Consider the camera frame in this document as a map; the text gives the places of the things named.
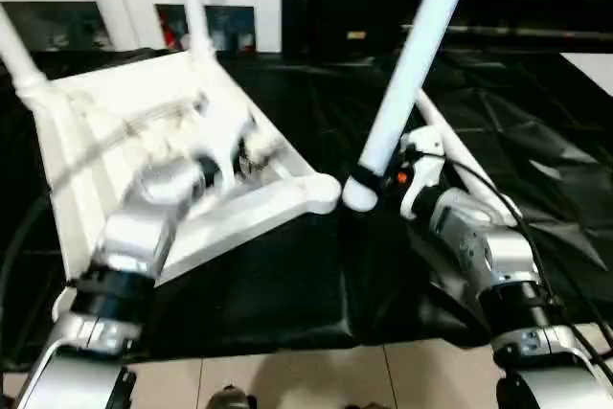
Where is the brown round object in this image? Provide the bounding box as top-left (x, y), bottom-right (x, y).
top-left (209, 383), bottom-right (256, 409)

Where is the white flat board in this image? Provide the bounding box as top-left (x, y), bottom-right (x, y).
top-left (558, 51), bottom-right (613, 100)

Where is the black mat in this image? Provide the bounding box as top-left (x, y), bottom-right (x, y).
top-left (0, 47), bottom-right (613, 372)

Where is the white plastic table top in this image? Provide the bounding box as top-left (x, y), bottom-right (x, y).
top-left (13, 48), bottom-right (342, 315)

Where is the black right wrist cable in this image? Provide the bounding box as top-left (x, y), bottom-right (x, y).
top-left (406, 147), bottom-right (613, 368)

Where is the grey metal rail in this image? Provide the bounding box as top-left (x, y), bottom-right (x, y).
top-left (401, 22), bottom-right (613, 42)

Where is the white plastic table leg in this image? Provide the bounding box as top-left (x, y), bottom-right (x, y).
top-left (175, 0), bottom-right (217, 59)
top-left (414, 86), bottom-right (522, 229)
top-left (0, 3), bottom-right (50, 95)
top-left (341, 0), bottom-right (481, 213)

